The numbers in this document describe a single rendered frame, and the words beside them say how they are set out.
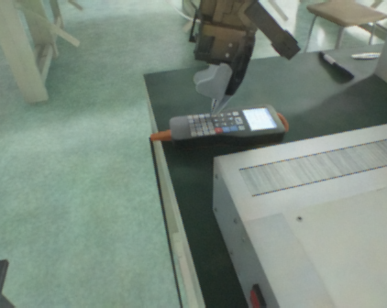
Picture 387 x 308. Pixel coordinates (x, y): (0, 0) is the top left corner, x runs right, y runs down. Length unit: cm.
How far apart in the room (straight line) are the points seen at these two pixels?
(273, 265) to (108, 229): 116
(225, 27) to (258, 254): 30
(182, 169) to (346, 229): 27
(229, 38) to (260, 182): 22
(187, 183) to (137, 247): 87
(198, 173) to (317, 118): 27
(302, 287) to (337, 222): 8
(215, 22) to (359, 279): 35
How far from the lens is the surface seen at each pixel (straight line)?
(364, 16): 228
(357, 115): 67
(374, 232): 33
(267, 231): 30
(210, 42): 46
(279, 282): 27
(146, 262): 127
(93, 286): 128
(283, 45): 50
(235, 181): 33
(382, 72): 83
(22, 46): 218
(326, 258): 29
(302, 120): 62
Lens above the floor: 110
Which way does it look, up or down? 42 degrees down
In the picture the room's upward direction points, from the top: 2 degrees counter-clockwise
